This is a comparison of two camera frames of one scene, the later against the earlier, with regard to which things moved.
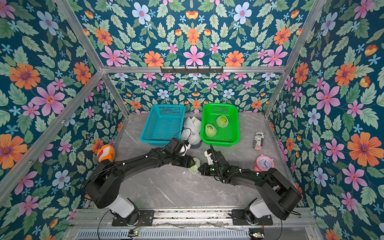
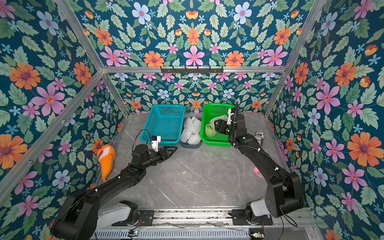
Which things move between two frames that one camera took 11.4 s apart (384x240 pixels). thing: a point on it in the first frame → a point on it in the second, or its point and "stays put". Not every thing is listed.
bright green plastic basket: x=219 y=124 stays put
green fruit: x=210 y=130 stays put
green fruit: x=194 y=169 → x=222 y=117
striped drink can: x=258 y=140 stays put
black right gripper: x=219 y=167 → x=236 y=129
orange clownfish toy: x=106 y=152 stays put
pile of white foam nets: x=191 y=131 stays put
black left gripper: x=187 y=161 → x=163 y=154
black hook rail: x=186 y=71 stays put
